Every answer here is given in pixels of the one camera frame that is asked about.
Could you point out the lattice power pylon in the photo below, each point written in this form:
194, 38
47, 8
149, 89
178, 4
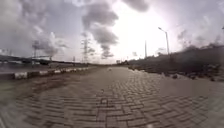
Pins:
85, 50

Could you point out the grey brick paved path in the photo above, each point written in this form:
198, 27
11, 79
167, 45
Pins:
113, 100

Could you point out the street lamp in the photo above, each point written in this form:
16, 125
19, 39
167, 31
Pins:
167, 43

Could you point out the strip of stone rubble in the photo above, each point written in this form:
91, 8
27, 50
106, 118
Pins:
190, 75

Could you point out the black and white striped kerb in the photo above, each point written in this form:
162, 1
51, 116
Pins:
20, 75

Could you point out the grey asphalt road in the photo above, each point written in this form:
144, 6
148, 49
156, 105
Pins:
20, 68

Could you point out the long road bridge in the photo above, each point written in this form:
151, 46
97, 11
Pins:
20, 59

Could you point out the dark long wall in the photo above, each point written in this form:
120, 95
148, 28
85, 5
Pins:
193, 60

